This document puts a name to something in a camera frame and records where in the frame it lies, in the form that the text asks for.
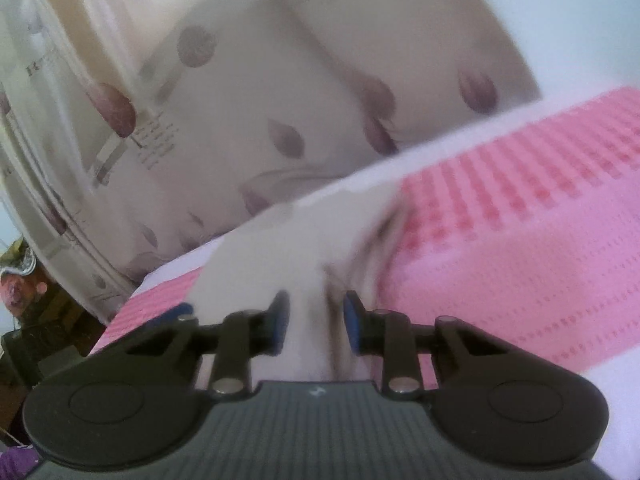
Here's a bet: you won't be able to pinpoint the beige knit sweater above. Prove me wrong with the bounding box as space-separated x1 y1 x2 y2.
186 182 409 382

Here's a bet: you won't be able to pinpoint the pink checkered bed sheet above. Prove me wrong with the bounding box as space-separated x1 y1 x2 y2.
89 84 640 480

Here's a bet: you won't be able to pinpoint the cluttered side shelf items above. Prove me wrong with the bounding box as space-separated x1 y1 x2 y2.
1 237 105 388

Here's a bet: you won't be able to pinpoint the beige leaf print curtain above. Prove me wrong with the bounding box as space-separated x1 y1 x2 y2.
1 0 539 322

